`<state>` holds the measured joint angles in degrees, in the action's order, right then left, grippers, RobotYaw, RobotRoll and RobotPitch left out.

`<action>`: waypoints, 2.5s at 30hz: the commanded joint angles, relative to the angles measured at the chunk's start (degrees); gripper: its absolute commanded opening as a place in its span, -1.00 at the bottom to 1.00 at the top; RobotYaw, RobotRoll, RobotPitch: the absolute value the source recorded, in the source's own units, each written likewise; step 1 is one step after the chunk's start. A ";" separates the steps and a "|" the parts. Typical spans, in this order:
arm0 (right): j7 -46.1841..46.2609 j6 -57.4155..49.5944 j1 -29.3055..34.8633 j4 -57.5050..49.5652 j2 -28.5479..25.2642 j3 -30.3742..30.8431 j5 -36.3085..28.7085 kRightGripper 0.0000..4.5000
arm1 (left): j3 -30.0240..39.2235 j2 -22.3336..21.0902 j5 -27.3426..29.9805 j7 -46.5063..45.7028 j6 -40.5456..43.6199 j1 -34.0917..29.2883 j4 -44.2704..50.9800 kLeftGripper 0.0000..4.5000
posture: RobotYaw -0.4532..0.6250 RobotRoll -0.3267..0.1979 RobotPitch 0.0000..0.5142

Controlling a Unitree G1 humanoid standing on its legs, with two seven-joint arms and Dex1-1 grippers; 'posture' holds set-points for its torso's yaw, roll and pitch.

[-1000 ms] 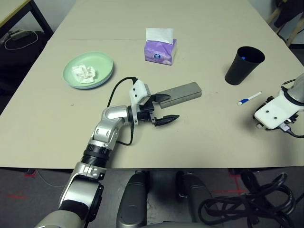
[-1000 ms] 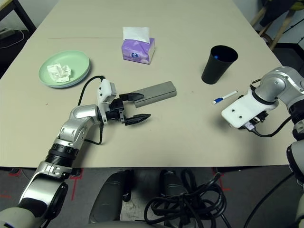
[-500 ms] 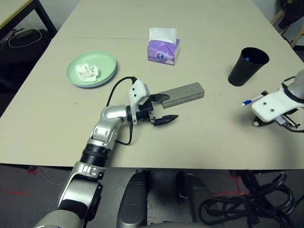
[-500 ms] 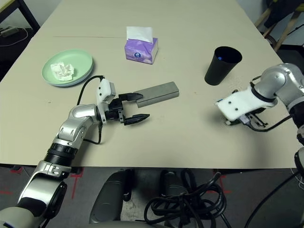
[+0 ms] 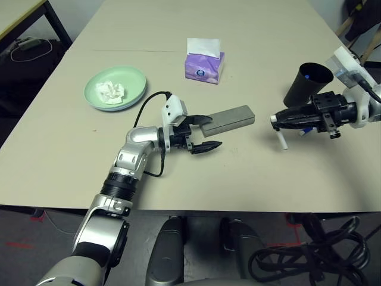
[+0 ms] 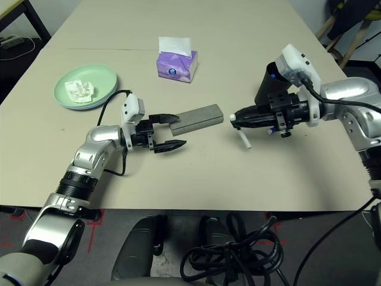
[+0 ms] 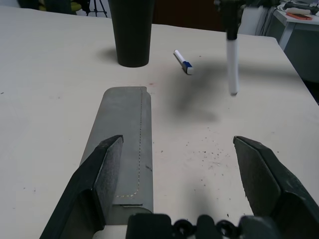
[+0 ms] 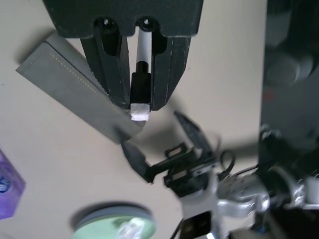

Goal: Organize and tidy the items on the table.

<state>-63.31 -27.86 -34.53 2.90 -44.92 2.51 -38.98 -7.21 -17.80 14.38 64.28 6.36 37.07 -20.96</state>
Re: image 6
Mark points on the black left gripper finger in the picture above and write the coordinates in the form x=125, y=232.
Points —
x=163, y=118
x=171, y=146

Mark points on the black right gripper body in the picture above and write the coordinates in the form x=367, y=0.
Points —
x=285, y=107

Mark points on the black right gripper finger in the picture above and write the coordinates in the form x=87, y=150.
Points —
x=254, y=112
x=254, y=122

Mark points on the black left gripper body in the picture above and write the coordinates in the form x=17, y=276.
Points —
x=143, y=134

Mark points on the white pen black tip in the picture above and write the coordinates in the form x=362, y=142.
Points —
x=244, y=138

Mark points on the white marker blue band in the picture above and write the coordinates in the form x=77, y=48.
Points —
x=272, y=131

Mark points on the grey glasses case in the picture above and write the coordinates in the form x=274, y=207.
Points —
x=199, y=117

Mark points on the green plastic plate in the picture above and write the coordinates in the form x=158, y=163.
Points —
x=101, y=77

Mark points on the white tissue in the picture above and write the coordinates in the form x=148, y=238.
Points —
x=78, y=90

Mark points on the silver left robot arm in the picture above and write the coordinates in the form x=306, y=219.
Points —
x=101, y=137

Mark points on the black plastic cup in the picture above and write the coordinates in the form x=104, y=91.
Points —
x=265, y=89

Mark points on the purple tissue pack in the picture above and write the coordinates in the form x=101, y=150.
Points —
x=175, y=65

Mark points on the wooden stool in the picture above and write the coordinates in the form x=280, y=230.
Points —
x=354, y=44

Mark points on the grey robot right leg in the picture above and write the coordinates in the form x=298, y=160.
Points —
x=214, y=229

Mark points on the grey robot leg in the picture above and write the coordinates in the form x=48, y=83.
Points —
x=137, y=247
x=214, y=229

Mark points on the grey robot left leg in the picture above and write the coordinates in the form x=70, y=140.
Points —
x=137, y=247

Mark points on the black backpack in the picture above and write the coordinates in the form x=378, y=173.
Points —
x=351, y=18

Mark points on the grey power adapter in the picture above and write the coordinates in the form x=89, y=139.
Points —
x=12, y=41

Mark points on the yellow-edged side table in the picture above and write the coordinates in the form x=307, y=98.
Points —
x=4, y=4

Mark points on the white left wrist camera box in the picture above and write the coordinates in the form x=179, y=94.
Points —
x=132, y=107

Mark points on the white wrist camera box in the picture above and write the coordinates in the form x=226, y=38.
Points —
x=294, y=62
x=132, y=107

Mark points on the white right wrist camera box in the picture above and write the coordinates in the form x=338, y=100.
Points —
x=294, y=62

